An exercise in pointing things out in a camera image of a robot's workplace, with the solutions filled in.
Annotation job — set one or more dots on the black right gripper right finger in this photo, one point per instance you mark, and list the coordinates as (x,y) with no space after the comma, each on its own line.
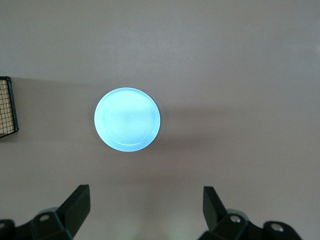
(225,225)

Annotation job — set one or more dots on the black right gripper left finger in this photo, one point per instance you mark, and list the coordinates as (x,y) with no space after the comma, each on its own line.
(67,220)

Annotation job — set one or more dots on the light blue round plate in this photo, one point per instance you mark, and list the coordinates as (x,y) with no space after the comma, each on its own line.
(127,119)

